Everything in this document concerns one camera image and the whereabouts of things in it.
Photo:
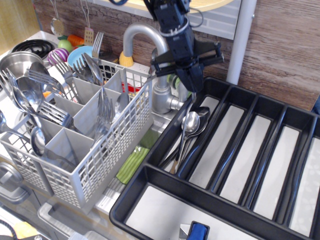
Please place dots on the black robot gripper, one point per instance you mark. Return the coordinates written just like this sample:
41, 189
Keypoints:
186, 57

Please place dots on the yellow toy corn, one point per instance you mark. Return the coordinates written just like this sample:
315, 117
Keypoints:
125, 61

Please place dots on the hanging wooden spatula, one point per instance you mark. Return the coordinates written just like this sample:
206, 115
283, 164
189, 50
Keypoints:
88, 31

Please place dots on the light blue bowl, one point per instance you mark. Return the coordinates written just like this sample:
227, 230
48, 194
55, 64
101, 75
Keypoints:
76, 54

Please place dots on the steel fork cluster middle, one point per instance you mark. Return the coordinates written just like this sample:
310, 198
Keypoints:
104, 116

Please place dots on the black cutlery tray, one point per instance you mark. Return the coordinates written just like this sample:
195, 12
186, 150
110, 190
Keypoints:
252, 174

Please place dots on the grey toy faucet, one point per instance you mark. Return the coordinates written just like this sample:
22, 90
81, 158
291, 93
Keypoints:
163, 101

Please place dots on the steel spoon front basket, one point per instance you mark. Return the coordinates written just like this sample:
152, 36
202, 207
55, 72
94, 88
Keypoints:
38, 145

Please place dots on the green toy apple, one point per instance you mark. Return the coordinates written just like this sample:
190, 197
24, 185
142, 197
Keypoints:
65, 44

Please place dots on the grey plastic cutlery basket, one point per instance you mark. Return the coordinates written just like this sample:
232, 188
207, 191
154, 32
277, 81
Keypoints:
95, 167

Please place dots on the red toy item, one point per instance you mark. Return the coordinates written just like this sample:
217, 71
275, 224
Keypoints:
130, 88

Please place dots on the small steel spoon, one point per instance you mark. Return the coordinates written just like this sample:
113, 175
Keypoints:
191, 124

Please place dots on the steel pot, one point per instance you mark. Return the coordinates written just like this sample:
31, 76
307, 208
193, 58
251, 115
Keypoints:
18, 63

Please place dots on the white metal pole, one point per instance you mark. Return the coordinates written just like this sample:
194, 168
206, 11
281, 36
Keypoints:
241, 37

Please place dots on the dark steel spoon in tray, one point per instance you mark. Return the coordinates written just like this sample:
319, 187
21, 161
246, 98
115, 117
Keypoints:
204, 113

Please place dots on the large steel spoon left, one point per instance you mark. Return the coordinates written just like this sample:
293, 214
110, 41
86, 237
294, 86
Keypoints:
26, 96

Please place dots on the green striped cloth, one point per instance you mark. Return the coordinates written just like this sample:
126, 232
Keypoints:
131, 164

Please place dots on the purple toy onion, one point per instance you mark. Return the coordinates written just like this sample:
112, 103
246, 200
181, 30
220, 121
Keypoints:
62, 54

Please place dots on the blue clip object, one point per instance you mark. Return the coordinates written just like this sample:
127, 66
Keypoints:
193, 231

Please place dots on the steel fork back left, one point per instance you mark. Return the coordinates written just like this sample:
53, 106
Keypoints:
67, 74

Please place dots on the steel fork back middle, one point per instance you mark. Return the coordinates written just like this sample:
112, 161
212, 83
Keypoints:
83, 71

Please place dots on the steel fork left cluster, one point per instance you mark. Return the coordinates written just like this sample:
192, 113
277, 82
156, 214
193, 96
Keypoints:
47, 83

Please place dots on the green can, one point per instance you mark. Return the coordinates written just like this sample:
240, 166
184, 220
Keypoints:
173, 81

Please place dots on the steel fork standing back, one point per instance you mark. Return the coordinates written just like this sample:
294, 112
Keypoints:
97, 46

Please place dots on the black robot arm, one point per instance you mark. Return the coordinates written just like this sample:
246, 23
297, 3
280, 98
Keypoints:
171, 21

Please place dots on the black stove burner coil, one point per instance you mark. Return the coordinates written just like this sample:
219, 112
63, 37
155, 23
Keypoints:
39, 47

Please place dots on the hanging metal strainer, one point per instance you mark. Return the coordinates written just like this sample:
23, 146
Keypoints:
57, 26

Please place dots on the steel spoon right compartment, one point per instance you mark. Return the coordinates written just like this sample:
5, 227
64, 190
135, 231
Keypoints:
121, 103

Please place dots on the steel fork cluster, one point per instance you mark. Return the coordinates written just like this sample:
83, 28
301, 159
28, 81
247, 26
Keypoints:
104, 116
47, 83

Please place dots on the orange toy carrot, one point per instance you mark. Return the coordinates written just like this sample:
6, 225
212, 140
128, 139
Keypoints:
73, 39

